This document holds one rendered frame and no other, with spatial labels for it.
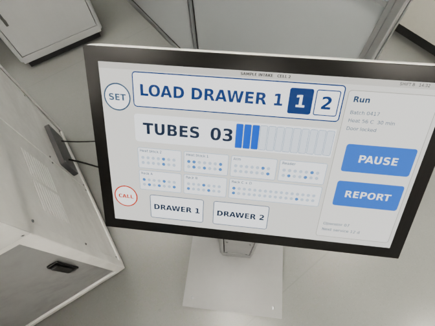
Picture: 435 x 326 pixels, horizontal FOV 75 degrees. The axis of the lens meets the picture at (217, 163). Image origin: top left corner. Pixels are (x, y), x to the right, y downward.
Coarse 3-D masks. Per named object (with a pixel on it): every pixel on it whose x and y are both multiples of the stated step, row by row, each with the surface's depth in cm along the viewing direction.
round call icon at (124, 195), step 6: (114, 186) 48; (120, 186) 48; (126, 186) 48; (132, 186) 48; (114, 192) 49; (120, 192) 49; (126, 192) 49; (132, 192) 49; (114, 198) 49; (120, 198) 49; (126, 198) 49; (132, 198) 49; (138, 198) 49; (120, 204) 50; (126, 204) 50; (132, 204) 50; (138, 204) 49
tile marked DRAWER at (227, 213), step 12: (216, 204) 48; (228, 204) 47; (240, 204) 47; (252, 204) 47; (216, 216) 49; (228, 216) 48; (240, 216) 48; (252, 216) 48; (264, 216) 48; (264, 228) 49
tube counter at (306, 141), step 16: (224, 128) 42; (240, 128) 42; (256, 128) 42; (272, 128) 42; (288, 128) 41; (304, 128) 41; (320, 128) 41; (208, 144) 44; (224, 144) 43; (240, 144) 43; (256, 144) 43; (272, 144) 43; (288, 144) 42; (304, 144) 42; (320, 144) 42
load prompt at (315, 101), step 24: (144, 72) 40; (144, 96) 42; (168, 96) 41; (192, 96) 41; (216, 96) 41; (240, 96) 40; (264, 96) 40; (288, 96) 40; (312, 96) 39; (336, 96) 39; (336, 120) 40
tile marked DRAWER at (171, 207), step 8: (152, 200) 49; (160, 200) 49; (168, 200) 48; (176, 200) 48; (184, 200) 48; (192, 200) 48; (200, 200) 48; (152, 208) 49; (160, 208) 49; (168, 208) 49; (176, 208) 49; (184, 208) 49; (192, 208) 49; (200, 208) 48; (152, 216) 50; (160, 216) 50; (168, 216) 50; (176, 216) 50; (184, 216) 49; (192, 216) 49; (200, 216) 49
